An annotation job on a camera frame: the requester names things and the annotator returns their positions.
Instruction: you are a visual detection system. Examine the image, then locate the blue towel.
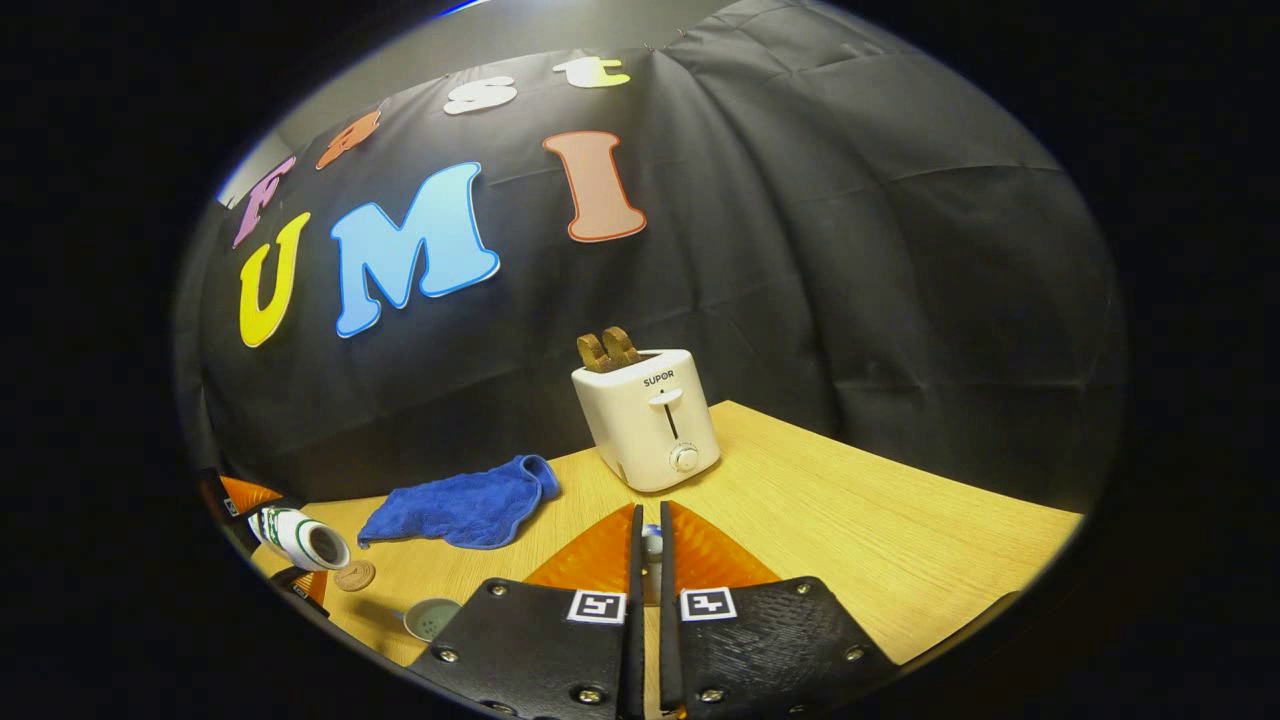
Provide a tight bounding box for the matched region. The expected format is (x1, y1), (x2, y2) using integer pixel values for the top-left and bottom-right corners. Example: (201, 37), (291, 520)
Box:
(357, 455), (561, 551)

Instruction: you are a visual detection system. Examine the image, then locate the white green-label water bottle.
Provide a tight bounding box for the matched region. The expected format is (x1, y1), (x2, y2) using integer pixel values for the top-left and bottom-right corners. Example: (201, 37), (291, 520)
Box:
(248, 505), (351, 573)

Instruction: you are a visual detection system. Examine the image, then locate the white toaster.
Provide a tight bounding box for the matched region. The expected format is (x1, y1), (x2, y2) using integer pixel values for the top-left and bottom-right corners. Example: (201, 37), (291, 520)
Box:
(571, 348), (721, 494)

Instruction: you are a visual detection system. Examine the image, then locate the black backdrop cloth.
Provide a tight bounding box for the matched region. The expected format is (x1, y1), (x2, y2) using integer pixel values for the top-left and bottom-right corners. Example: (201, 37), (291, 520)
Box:
(175, 0), (1126, 516)

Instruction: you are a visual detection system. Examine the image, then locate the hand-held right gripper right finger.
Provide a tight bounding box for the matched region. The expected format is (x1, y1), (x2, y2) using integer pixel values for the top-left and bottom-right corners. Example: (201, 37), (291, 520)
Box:
(657, 500), (901, 720)

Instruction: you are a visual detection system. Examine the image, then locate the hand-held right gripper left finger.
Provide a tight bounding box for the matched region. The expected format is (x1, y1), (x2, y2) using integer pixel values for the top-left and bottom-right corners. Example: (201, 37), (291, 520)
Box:
(405, 503), (646, 720)

